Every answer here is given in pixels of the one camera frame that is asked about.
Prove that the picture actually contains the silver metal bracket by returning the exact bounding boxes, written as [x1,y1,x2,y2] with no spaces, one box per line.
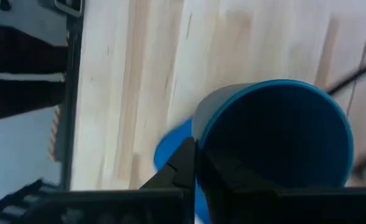
[54,0,83,18]

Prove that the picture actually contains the black bar with white stripe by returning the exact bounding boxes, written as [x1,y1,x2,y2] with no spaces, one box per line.
[0,21,69,123]

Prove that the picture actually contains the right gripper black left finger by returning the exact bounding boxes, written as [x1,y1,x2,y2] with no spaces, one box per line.
[141,136,197,191]

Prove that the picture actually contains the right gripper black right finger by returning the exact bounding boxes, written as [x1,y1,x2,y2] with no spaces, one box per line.
[197,148,281,192]

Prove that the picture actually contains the black aluminium rig frame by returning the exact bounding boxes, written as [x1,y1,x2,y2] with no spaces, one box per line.
[0,0,85,224]

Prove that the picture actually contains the blue plastic cup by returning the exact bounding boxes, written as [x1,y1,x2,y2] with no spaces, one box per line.
[191,79,355,191]

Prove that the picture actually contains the wooden shelf with black frame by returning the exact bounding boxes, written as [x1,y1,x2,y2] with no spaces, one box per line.
[326,57,366,96]

